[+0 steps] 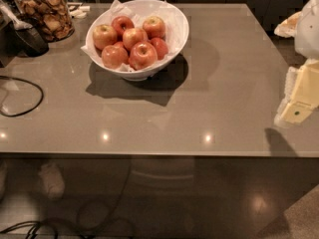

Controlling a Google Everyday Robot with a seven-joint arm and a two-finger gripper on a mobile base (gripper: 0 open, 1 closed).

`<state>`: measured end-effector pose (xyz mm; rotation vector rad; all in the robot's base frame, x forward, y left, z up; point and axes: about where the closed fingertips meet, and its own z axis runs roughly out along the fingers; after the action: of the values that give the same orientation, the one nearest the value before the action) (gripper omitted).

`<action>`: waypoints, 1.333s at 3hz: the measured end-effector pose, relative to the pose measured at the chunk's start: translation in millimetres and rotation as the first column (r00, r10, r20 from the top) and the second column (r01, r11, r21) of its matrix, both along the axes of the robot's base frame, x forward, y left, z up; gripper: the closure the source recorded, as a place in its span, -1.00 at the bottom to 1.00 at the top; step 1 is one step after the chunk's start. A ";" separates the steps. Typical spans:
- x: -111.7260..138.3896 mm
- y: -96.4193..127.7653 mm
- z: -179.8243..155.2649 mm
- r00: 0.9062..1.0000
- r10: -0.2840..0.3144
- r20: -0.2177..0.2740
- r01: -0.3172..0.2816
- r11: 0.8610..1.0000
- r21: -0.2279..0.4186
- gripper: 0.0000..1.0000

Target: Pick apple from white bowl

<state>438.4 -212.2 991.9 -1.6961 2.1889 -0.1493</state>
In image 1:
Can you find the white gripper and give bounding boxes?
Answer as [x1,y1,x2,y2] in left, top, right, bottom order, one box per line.
[274,0,319,124]

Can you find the red apple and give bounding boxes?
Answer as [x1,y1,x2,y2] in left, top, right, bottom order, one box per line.
[151,37,168,60]
[143,16,165,39]
[102,45,129,69]
[129,41,158,71]
[123,28,148,51]
[112,16,135,37]

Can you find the small red apple hidden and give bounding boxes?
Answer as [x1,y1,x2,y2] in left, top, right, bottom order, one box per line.
[114,41,124,48]

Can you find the yellow-red apple far left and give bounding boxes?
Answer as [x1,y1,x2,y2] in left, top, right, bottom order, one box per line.
[93,24,118,50]

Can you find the white small items behind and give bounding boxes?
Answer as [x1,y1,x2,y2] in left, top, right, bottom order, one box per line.
[69,5,91,19]

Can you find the glass jar of chips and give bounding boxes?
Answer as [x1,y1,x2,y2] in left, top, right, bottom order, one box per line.
[14,0,75,42]

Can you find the black round appliance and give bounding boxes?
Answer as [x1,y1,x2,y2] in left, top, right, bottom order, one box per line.
[10,24,49,57]

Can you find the white sock foot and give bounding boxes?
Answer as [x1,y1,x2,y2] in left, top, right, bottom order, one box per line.
[39,162,65,200]

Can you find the silver spoon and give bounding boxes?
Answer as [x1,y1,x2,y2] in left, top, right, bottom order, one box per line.
[0,0,32,30]

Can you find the black cable on table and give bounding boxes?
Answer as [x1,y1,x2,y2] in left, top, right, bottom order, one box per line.
[0,75,45,119]

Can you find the black cables on floor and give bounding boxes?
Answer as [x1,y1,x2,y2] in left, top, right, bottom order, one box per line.
[0,156,138,239]

